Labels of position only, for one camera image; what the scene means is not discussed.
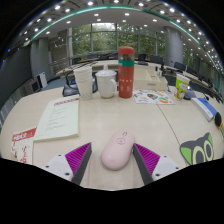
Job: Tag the cream cardboard box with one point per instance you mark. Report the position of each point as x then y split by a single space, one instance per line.
150 81

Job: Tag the red thermos bottle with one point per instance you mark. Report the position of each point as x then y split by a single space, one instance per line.
126 78

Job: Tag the pink computer mouse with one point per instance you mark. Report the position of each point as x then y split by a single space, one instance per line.
116 151

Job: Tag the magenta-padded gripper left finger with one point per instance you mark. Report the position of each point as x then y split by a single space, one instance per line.
76 156

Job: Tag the dark office chairs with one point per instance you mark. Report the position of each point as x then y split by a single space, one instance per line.
155 59

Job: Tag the white lidded mug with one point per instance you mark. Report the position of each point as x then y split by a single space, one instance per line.
105 85

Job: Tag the white paper cup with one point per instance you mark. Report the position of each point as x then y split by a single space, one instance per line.
84 83

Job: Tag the black gooseneck desk microphone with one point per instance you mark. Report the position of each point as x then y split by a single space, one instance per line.
190 95
69 90

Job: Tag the owl-shaped dark mouse pad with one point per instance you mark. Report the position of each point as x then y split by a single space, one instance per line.
200 151

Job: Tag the ceiling lights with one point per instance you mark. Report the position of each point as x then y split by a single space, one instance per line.
126 14

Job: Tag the colourful sticker sheet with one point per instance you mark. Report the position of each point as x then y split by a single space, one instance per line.
152 97

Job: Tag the blue and white book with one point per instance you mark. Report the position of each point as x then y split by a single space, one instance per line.
205 108

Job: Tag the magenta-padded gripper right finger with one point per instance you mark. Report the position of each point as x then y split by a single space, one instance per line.
148 159

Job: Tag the green-printed paper cup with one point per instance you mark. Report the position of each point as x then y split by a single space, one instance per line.
181 87

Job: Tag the black handheld microphone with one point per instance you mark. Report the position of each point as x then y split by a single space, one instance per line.
218 120

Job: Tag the pale yellow booklet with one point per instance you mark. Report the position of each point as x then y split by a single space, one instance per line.
59 118

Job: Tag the long curved conference desk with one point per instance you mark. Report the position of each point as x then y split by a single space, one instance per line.
106 65

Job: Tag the red and white magazine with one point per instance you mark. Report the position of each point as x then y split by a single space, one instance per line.
23 146

